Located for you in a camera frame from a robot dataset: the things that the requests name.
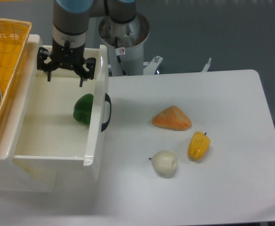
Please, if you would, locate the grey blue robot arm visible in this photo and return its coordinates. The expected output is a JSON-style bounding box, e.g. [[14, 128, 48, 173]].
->
[[37, 0, 141, 83]]

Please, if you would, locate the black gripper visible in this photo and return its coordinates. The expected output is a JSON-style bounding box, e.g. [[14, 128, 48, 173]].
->
[[37, 40, 96, 87]]

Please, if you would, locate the upper white drawer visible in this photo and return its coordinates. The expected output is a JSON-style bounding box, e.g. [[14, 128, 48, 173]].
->
[[14, 45, 109, 181]]

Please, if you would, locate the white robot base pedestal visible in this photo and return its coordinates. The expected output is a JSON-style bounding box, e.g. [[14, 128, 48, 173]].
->
[[99, 13, 163, 76]]

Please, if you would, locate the white metal bracket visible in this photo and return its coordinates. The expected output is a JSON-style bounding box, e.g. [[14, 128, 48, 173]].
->
[[201, 57, 212, 72]]

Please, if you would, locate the white drawer cabinet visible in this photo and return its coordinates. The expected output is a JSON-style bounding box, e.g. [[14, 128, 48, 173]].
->
[[0, 34, 57, 192]]

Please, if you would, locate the yellow plastic basket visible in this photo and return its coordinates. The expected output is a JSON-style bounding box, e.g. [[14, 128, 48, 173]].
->
[[0, 18, 32, 125]]

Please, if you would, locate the green pepper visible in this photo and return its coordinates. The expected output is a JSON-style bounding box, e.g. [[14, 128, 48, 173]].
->
[[73, 94, 94, 125]]

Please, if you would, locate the yellow pepper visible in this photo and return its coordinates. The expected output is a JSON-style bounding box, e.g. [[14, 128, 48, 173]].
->
[[187, 131, 211, 161]]

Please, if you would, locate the black drawer handle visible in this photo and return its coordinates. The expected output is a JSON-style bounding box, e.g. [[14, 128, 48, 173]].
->
[[101, 93, 112, 132]]

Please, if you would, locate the orange triangular bread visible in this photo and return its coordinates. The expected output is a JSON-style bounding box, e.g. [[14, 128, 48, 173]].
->
[[152, 105, 192, 131]]

